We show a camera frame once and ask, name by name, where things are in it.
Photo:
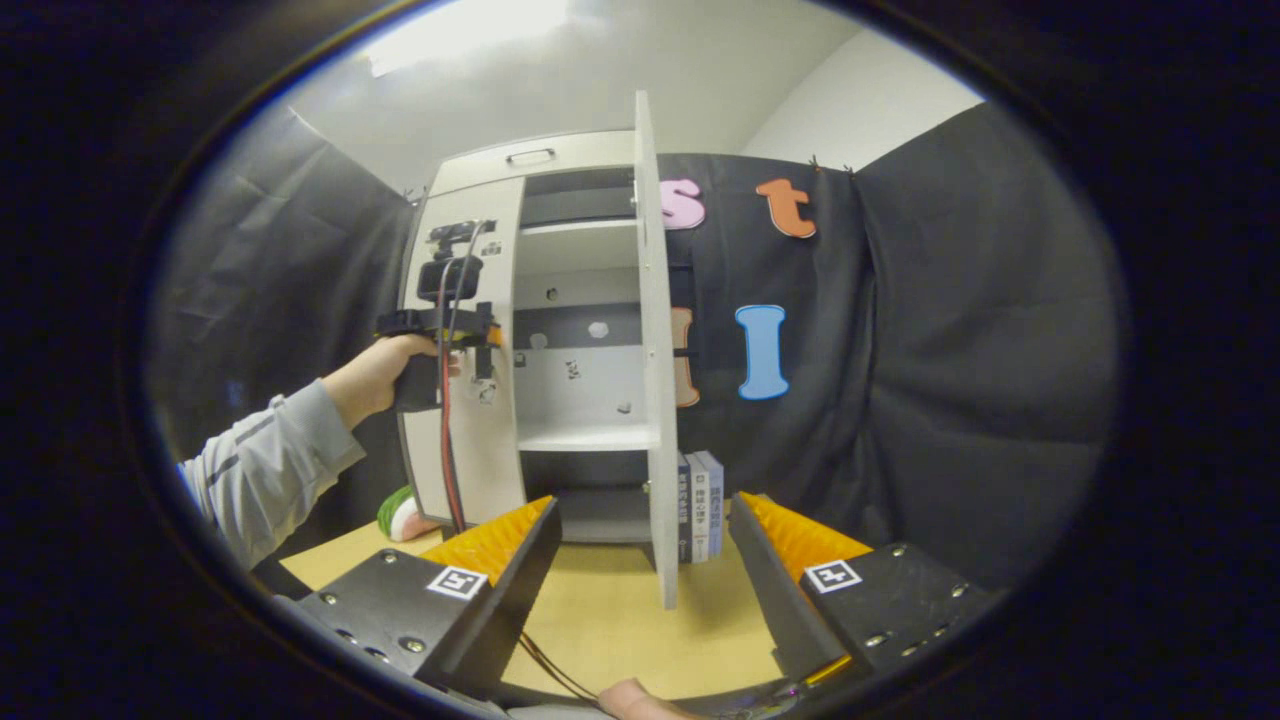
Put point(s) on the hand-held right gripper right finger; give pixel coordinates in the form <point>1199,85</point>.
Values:
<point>770,590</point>

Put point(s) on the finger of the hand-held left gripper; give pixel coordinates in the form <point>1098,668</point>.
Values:
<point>494,337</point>

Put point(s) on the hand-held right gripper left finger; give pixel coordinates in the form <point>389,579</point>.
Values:
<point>520,580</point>

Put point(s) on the beige double-door shoe cabinet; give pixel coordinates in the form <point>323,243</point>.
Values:
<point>580,400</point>

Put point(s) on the beige shoe cabinet door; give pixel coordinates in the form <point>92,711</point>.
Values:
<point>490,450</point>
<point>657,400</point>

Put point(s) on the white cabinet shelf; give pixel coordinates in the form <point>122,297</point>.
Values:
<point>585,437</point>
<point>575,240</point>

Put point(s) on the beige cabinet drawer front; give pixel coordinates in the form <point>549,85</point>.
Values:
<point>590,155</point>

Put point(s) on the white book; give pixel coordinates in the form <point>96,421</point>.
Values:
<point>699,510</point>

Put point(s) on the dark grey book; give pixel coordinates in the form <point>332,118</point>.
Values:
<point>684,510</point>

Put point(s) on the black backdrop cloth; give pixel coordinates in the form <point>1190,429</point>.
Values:
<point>950,350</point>

